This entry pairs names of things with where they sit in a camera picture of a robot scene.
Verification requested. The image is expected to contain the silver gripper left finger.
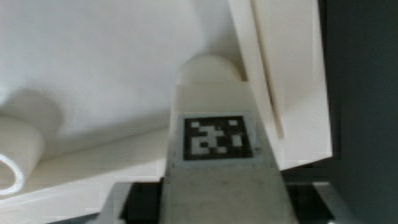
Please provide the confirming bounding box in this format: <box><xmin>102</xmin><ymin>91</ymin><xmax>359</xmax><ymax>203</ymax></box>
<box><xmin>96</xmin><ymin>180</ymin><xmax>164</xmax><ymax>224</ymax></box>

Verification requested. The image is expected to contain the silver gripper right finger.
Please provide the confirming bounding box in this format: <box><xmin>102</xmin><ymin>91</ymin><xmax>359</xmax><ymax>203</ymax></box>
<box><xmin>287</xmin><ymin>182</ymin><xmax>356</xmax><ymax>224</ymax></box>

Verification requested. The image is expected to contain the white square tabletop tray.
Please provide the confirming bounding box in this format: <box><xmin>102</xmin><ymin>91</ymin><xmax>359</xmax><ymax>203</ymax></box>
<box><xmin>0</xmin><ymin>0</ymin><xmax>333</xmax><ymax>224</ymax></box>

